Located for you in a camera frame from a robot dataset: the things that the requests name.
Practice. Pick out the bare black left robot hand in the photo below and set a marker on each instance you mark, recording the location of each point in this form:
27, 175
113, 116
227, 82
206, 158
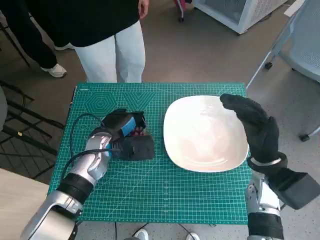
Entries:
117, 122

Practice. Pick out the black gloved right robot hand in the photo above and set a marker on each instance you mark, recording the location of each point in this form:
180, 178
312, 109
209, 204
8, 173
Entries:
260, 130

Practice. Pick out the person's hand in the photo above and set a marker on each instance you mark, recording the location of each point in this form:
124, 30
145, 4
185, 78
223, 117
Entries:
143, 8

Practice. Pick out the red toy grape bunch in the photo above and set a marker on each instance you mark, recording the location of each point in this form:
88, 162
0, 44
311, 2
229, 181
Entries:
138, 130

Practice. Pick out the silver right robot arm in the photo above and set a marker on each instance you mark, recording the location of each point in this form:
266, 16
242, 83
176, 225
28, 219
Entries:
265, 225

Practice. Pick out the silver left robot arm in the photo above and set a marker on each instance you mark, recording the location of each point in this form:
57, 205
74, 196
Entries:
95, 155

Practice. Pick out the white square plate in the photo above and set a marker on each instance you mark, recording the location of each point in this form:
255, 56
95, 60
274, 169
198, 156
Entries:
200, 135

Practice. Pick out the pink chair with castors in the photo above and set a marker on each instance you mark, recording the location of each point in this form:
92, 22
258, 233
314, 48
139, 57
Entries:
180, 7

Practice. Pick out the person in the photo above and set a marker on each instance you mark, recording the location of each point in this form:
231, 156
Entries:
30, 37
112, 55

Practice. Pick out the green cutting mat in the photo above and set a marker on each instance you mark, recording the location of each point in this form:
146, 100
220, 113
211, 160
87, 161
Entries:
162, 190

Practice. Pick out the white mesh cabinet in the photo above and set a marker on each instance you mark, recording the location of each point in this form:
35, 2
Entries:
225, 10

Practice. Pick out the grey mesh chair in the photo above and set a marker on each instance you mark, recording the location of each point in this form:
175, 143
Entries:
305, 50

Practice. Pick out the black metal rack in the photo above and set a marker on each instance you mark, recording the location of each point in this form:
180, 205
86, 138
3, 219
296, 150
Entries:
18, 133

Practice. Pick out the white shoe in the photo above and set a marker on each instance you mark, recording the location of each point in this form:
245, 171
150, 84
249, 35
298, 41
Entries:
192, 236
141, 235

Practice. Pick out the grey round seat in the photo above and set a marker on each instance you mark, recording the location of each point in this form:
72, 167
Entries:
3, 107

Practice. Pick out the beige flat board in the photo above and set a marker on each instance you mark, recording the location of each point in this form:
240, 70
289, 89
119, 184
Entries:
295, 7

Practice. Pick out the light wooden desk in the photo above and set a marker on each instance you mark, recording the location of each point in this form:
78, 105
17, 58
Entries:
15, 200

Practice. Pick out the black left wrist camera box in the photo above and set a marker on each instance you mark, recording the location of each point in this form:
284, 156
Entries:
140, 148

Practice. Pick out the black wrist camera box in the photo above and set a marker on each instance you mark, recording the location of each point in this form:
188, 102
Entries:
297, 190
140, 148

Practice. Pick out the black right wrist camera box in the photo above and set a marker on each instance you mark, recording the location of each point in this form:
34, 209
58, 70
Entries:
297, 190

